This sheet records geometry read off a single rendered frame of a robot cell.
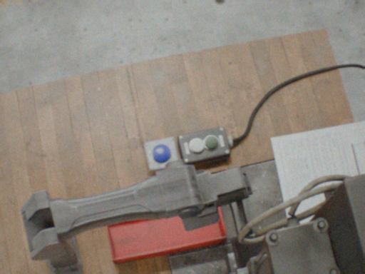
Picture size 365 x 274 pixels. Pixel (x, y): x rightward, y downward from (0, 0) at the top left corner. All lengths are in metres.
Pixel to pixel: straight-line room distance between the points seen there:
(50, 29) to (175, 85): 1.19
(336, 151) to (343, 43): 1.18
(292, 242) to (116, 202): 0.31
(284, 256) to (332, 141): 0.74
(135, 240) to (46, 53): 1.32
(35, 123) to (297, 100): 0.62
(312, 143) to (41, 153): 0.63
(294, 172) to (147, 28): 1.27
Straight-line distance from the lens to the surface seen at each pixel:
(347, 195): 0.89
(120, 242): 1.61
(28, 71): 2.77
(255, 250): 1.37
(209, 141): 1.63
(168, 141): 1.63
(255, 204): 1.63
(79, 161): 1.67
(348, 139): 1.71
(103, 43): 2.77
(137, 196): 1.15
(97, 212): 1.15
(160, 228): 1.61
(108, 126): 1.68
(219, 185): 1.21
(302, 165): 1.67
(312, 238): 1.01
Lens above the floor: 2.48
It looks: 72 degrees down
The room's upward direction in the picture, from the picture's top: straight up
